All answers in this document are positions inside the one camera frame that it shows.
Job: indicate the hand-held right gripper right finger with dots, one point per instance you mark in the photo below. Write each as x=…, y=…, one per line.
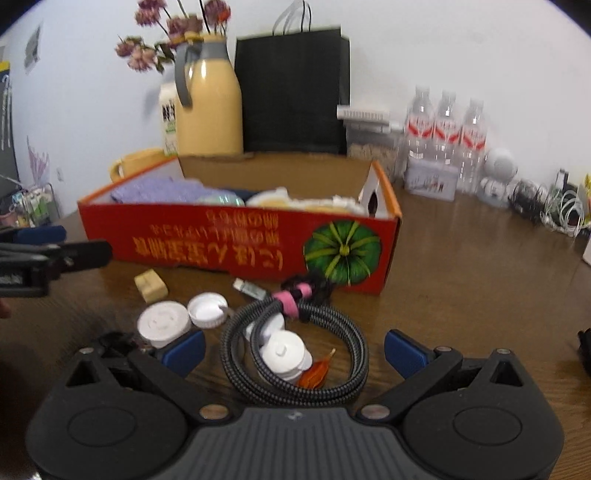
x=404, y=355

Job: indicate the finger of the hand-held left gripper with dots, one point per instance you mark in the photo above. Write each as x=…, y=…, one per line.
x=87, y=256
x=37, y=235

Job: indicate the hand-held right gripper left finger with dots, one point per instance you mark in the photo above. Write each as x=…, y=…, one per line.
x=184, y=353

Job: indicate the white ribbed round lid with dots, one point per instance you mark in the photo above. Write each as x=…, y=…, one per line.
x=161, y=321

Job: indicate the white screw cap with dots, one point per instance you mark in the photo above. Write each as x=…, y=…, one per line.
x=207, y=311

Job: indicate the pale yellow block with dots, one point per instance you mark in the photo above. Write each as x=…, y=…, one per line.
x=150, y=286

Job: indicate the white round knob cap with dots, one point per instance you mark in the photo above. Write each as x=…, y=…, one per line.
x=265, y=330
x=281, y=353

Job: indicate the orange translucent clip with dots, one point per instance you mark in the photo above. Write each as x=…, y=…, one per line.
x=316, y=376

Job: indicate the purple knitted cloth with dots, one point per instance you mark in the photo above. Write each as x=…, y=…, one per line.
x=157, y=191

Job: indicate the red cardboard box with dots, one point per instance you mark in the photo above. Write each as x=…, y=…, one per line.
x=207, y=244

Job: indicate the iridescent plastic bag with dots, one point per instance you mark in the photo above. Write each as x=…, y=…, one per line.
x=224, y=200

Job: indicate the white fluffy cloth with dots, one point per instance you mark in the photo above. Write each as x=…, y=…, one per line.
x=348, y=205

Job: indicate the yellow cream plush item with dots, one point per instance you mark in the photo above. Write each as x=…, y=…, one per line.
x=286, y=201

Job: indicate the yellow mug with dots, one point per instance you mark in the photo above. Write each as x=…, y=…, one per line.
x=138, y=161

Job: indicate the white milk carton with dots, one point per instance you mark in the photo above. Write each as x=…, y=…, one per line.
x=168, y=120

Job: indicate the printed tin box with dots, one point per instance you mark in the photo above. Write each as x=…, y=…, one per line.
x=431, y=180

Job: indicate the black cloth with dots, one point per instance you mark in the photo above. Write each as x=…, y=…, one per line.
x=585, y=346

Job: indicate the yellow thermos jug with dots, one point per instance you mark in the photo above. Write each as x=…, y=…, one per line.
x=212, y=106

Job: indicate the clear container with seeds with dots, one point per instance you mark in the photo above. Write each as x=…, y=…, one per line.
x=374, y=152

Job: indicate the dried rose bouquet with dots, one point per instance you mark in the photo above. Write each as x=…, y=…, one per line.
x=143, y=55

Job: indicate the white robot figure speaker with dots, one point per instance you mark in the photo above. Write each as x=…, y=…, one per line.
x=498, y=166

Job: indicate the clear water bottle red label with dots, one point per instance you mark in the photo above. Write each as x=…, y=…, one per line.
x=447, y=124
x=473, y=138
x=420, y=124

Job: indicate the black charger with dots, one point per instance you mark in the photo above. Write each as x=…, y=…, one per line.
x=565, y=182

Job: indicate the white flat box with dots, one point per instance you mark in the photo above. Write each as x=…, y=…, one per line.
x=364, y=113

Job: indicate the colourful snack packet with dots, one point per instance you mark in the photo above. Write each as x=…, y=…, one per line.
x=588, y=184

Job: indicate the black paper bag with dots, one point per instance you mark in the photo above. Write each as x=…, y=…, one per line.
x=291, y=92

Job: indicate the purple wall sticker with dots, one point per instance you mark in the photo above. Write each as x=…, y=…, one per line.
x=39, y=161

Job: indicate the dark wall hanging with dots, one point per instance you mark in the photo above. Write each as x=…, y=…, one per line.
x=7, y=129

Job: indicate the wall photo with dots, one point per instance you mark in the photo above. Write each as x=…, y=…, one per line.
x=33, y=48

